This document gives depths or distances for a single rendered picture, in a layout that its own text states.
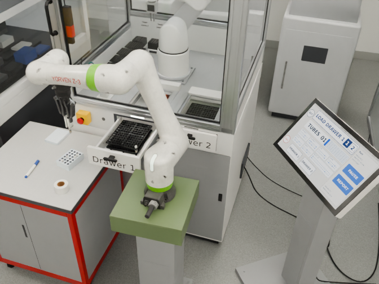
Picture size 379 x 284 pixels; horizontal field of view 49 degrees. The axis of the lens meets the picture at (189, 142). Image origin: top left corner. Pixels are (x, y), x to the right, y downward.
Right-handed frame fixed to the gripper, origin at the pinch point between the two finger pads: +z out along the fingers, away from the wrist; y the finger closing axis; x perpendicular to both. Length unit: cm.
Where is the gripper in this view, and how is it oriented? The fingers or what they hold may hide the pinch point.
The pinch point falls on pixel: (68, 121)
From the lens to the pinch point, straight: 225.1
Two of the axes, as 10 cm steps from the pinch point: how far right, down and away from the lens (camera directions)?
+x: 4.8, -5.3, 7.0
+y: 8.8, 3.1, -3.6
